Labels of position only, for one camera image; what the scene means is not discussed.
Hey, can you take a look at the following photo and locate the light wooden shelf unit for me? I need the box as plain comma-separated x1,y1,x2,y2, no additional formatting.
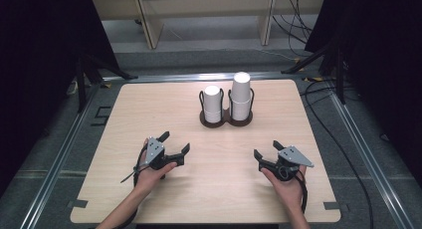
90,0,328,51

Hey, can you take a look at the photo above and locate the person's right hand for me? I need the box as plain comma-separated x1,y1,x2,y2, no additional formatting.
260,164,308,211

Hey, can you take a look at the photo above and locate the black curtain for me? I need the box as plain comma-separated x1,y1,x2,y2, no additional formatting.
304,0,422,178
0,0,121,198

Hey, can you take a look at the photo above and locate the stack of white paper cups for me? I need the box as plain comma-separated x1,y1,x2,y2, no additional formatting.
230,71,253,122
203,85,223,124

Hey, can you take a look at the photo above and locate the bundle of black cables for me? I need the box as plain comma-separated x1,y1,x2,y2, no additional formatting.
272,0,315,58

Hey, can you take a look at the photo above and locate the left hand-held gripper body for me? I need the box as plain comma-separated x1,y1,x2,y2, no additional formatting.
140,136,185,172

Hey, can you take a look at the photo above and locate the metal floor rail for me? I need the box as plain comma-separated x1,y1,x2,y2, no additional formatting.
19,84,103,229
102,71,302,85
326,89,416,229

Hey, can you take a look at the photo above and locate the right hand-held gripper cable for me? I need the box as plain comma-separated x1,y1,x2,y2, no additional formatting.
294,168,309,214

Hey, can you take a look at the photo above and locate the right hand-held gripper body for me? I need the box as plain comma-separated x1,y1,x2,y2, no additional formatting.
265,145,315,182

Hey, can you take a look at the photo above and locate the black floor cable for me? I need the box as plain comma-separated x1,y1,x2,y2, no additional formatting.
300,79,375,229

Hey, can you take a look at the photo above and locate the person's left hand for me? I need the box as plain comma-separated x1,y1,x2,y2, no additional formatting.
133,137,178,194

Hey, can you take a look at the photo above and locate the black metal stand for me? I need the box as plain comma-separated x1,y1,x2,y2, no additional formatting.
281,36,348,106
75,53,139,114

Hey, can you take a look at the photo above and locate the dark brown double cup holder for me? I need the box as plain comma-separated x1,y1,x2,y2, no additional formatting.
198,87,256,129

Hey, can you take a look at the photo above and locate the left hand-held gripper cable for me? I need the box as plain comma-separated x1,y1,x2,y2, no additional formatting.
119,144,148,187

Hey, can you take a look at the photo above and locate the hand-held gripper cable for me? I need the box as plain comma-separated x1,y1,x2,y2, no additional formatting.
294,168,309,214
119,144,148,187

